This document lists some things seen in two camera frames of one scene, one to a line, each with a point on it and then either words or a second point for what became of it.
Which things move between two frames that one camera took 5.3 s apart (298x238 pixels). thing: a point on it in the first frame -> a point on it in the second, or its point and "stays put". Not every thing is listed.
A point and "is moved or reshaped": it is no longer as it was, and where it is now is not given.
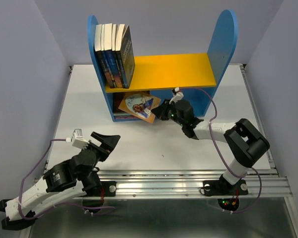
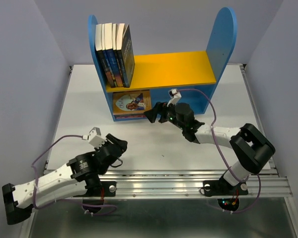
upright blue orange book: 115,63 stays put
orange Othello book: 140,104 is moved or reshaped
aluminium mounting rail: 261,183 stays put
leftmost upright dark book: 98,41 stays put
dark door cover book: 118,96 -> 128,115
